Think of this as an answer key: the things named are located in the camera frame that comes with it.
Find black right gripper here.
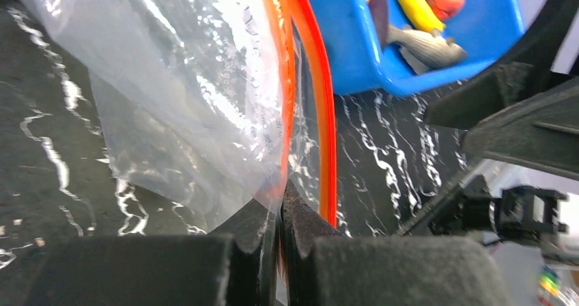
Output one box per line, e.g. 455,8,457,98
397,0,578,250

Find yellow toy banana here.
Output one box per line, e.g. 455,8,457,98
397,0,446,33

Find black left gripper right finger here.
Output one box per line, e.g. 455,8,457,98
280,182,511,305

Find purple toy eggplant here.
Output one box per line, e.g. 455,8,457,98
369,0,389,50

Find blue plastic bin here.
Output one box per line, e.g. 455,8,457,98
309,0,524,96

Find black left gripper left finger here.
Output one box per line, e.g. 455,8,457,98
25,200,276,305

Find grey toy fish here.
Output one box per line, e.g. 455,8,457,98
387,24,468,74

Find clear orange-zip bag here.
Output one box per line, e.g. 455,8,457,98
7,0,337,232

